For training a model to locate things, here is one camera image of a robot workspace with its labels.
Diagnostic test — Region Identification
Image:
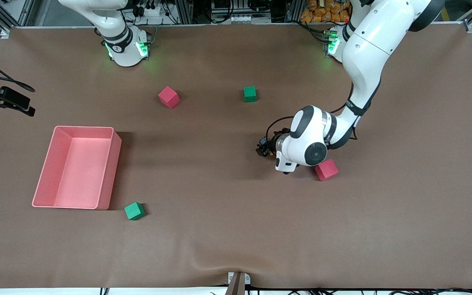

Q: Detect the pink foam cube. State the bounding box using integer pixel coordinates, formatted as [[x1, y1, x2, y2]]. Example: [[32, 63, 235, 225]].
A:
[[315, 159, 339, 182], [158, 86, 180, 109]]

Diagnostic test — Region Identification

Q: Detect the brown table cover mat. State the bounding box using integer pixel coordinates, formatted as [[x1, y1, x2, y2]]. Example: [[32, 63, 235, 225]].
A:
[[0, 23, 472, 289]]

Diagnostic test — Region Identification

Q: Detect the pink plastic tray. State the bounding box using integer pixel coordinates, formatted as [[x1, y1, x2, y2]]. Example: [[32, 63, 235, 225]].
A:
[[32, 126, 123, 210]]

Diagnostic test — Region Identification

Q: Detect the white terminal block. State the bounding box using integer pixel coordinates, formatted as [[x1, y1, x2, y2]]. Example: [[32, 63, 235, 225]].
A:
[[229, 14, 272, 24]]

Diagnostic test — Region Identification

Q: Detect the orange snack bags pile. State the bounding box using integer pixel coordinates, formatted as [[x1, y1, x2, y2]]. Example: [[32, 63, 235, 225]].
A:
[[300, 0, 351, 24]]

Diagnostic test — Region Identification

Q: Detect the white power strip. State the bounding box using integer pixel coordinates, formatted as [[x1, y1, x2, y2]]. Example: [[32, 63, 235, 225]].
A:
[[134, 0, 173, 19]]

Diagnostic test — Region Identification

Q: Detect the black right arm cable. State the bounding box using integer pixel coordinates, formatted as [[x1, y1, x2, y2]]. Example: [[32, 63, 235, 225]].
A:
[[0, 50, 36, 92]]

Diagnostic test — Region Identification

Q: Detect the metal table clamp bracket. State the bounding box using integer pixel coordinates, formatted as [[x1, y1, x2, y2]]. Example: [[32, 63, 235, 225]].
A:
[[228, 271, 251, 295]]

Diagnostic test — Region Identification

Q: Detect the aluminium frame post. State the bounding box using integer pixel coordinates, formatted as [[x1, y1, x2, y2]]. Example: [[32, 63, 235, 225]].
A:
[[174, 0, 195, 25], [284, 0, 302, 23]]

